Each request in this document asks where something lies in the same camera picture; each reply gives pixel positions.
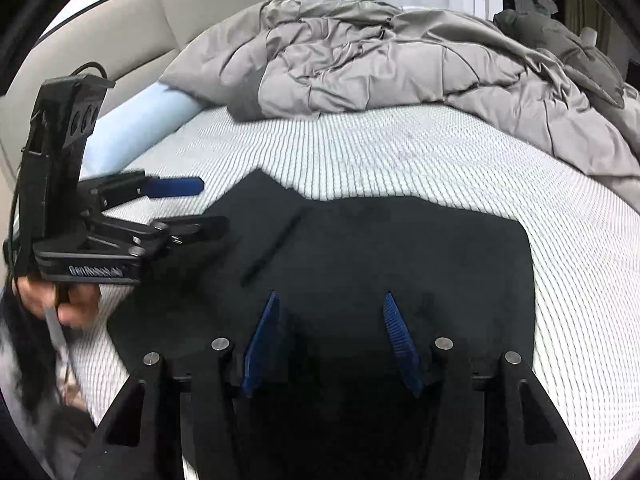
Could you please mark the dark grey cushion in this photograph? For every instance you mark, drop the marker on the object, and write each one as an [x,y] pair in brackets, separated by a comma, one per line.
[531,24]

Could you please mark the person's left hand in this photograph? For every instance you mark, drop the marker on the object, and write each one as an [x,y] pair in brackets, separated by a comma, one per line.
[77,304]

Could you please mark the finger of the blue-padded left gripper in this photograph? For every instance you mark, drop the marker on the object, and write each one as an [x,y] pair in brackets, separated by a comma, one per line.
[131,186]
[178,231]

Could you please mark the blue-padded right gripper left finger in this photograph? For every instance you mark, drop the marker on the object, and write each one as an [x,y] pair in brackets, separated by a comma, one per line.
[140,436]

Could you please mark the grey rumpled comforter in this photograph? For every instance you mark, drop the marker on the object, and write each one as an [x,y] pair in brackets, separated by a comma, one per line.
[298,59]

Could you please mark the beige upholstered headboard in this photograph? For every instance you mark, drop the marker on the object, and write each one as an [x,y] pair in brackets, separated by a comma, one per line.
[134,40]

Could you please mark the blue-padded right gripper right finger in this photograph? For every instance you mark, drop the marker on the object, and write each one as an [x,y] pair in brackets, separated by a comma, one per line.
[472,426]

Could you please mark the light blue pillow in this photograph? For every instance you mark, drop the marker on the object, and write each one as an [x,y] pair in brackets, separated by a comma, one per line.
[125,133]

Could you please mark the black pants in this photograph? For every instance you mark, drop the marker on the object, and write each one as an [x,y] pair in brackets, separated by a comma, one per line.
[333,405]

